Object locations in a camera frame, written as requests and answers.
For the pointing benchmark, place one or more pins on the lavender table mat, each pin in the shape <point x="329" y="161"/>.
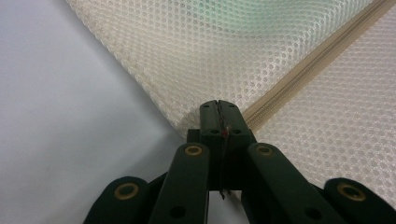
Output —
<point x="68" y="118"/>

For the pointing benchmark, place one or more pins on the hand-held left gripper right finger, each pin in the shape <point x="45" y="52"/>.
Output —
<point x="236" y="133"/>

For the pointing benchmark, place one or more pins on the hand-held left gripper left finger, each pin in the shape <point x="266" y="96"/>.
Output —
<point x="209" y="130"/>

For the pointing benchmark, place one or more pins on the cream mesh laundry bag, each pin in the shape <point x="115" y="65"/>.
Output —
<point x="218" y="56"/>

